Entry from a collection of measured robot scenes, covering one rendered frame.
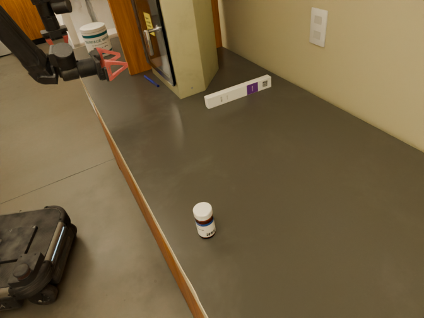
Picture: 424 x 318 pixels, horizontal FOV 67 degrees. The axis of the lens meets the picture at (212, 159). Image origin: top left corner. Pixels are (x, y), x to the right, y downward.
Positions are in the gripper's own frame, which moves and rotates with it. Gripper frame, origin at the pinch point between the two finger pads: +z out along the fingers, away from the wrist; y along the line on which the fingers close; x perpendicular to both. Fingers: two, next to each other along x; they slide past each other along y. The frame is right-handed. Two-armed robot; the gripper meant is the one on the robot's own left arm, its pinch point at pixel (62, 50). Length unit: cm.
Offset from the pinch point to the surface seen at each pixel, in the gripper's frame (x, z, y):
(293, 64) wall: -60, 11, 76
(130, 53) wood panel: -8.6, 6.2, 26.5
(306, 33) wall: -66, -3, 76
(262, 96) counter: -65, 16, 58
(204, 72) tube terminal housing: -44, 9, 45
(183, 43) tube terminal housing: -46, -4, 38
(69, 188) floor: 56, 110, -32
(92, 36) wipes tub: 26.4, 4.1, 16.9
